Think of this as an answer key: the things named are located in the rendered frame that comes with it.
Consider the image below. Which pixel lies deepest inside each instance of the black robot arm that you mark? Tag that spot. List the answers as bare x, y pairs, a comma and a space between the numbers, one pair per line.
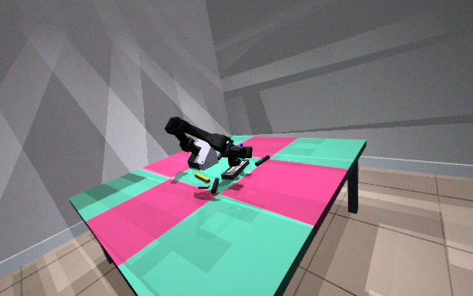
178, 127

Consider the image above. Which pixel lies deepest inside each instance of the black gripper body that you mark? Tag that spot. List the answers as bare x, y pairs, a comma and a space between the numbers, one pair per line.
248, 154

